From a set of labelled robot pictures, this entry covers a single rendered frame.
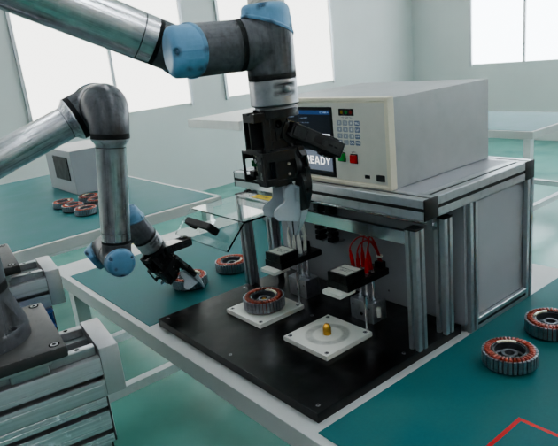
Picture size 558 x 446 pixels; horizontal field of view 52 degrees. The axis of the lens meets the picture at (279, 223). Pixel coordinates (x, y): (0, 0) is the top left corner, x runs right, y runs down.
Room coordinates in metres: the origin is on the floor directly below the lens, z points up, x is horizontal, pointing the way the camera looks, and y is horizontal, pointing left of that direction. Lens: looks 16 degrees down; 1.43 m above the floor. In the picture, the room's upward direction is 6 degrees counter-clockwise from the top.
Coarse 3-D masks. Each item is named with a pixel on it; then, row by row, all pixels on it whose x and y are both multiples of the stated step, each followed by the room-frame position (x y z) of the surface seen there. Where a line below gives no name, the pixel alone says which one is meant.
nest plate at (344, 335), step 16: (320, 320) 1.31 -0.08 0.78; (336, 320) 1.30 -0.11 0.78; (288, 336) 1.25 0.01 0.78; (304, 336) 1.24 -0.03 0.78; (320, 336) 1.23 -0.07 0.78; (336, 336) 1.22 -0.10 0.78; (352, 336) 1.21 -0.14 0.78; (368, 336) 1.22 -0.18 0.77; (320, 352) 1.15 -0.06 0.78; (336, 352) 1.15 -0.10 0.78
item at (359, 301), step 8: (352, 296) 1.34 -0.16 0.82; (360, 296) 1.34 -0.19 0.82; (376, 296) 1.32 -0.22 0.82; (352, 304) 1.34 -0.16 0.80; (360, 304) 1.31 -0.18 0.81; (368, 304) 1.29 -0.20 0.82; (376, 304) 1.29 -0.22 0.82; (384, 304) 1.31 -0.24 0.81; (352, 312) 1.34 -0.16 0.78; (360, 312) 1.31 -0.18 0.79; (368, 312) 1.29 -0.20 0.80; (384, 312) 1.31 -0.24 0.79; (368, 320) 1.29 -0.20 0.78; (376, 320) 1.29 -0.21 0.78
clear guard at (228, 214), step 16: (256, 192) 1.58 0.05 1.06; (192, 208) 1.47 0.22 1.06; (208, 208) 1.45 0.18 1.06; (224, 208) 1.44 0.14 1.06; (240, 208) 1.42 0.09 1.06; (256, 208) 1.40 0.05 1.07; (224, 224) 1.33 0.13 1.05; (240, 224) 1.29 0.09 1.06; (208, 240) 1.33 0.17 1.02; (224, 240) 1.29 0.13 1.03
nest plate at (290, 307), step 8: (240, 304) 1.46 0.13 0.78; (288, 304) 1.43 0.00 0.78; (296, 304) 1.42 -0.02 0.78; (232, 312) 1.42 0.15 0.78; (240, 312) 1.41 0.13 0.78; (248, 312) 1.40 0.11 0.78; (280, 312) 1.38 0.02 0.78; (288, 312) 1.38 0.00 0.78; (248, 320) 1.36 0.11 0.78; (256, 320) 1.35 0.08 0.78; (264, 320) 1.35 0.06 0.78; (272, 320) 1.35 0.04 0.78
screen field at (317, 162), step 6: (306, 150) 1.44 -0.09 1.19; (312, 150) 1.43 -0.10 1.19; (312, 156) 1.43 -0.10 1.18; (318, 156) 1.41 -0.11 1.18; (312, 162) 1.43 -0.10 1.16; (318, 162) 1.41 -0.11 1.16; (324, 162) 1.40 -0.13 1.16; (330, 162) 1.38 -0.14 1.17; (312, 168) 1.43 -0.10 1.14; (318, 168) 1.41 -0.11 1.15; (324, 168) 1.40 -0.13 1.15; (330, 168) 1.38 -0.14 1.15
